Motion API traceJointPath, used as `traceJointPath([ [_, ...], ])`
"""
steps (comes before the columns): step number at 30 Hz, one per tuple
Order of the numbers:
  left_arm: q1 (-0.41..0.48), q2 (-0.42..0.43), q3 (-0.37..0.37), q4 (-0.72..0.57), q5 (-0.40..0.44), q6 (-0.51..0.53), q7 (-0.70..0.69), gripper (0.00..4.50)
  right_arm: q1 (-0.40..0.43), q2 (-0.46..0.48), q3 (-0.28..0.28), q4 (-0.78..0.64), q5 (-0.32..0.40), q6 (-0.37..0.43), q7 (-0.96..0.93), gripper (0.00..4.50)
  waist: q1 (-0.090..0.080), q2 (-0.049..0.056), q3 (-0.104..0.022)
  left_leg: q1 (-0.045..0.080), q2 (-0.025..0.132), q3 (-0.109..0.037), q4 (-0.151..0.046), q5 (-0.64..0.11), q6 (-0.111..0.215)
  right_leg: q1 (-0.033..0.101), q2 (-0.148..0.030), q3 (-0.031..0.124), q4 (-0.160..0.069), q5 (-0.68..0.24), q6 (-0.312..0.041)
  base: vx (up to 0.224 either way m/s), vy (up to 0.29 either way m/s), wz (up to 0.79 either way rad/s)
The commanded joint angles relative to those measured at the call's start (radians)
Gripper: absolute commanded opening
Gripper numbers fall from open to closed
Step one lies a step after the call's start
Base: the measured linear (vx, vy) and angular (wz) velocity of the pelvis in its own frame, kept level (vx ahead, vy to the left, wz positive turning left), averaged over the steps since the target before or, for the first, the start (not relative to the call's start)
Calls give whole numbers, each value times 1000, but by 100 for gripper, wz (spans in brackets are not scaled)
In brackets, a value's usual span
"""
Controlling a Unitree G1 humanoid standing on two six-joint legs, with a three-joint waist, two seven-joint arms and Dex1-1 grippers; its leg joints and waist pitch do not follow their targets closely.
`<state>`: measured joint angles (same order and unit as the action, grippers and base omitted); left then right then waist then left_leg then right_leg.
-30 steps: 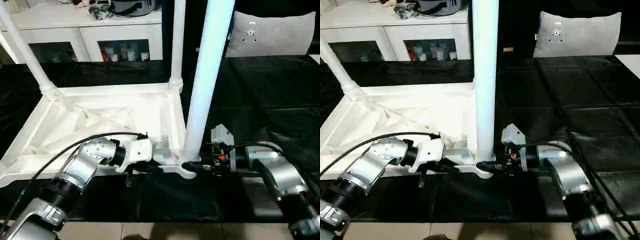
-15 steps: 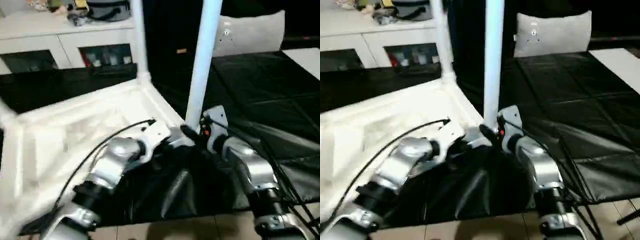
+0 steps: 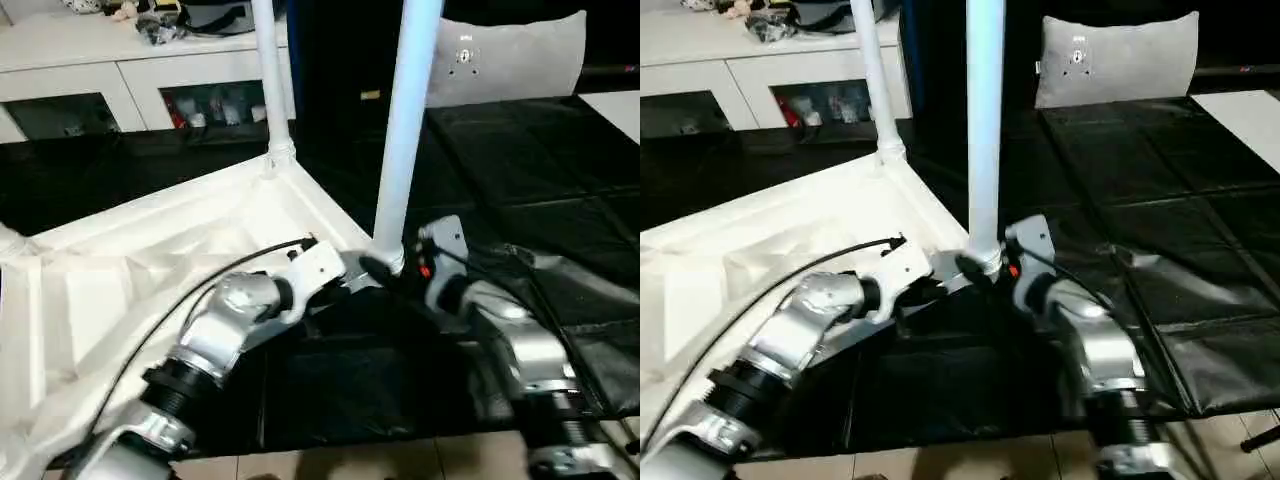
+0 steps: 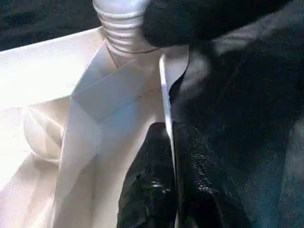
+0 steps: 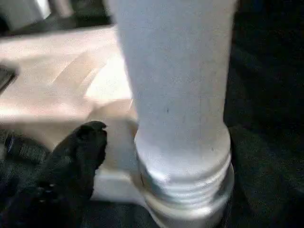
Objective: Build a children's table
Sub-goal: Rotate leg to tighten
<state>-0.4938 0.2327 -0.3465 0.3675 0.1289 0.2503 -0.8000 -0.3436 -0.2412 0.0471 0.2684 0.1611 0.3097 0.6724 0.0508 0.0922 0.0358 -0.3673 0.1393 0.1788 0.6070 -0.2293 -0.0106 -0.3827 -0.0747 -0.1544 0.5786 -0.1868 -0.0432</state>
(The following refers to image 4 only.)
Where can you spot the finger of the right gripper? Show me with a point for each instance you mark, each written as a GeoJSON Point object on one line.
{"type": "Point", "coordinates": [204, 19]}

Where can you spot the white plastic table top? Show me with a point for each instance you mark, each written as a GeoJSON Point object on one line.
{"type": "Point", "coordinates": [47, 76]}

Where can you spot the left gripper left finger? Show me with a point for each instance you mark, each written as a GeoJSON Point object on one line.
{"type": "Point", "coordinates": [149, 190]}

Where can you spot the white plastic table leg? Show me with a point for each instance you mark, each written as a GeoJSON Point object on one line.
{"type": "Point", "coordinates": [123, 26]}

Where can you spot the black work mat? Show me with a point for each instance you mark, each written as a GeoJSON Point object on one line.
{"type": "Point", "coordinates": [256, 133]}

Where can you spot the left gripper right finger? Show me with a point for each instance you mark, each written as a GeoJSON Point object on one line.
{"type": "Point", "coordinates": [204, 194]}

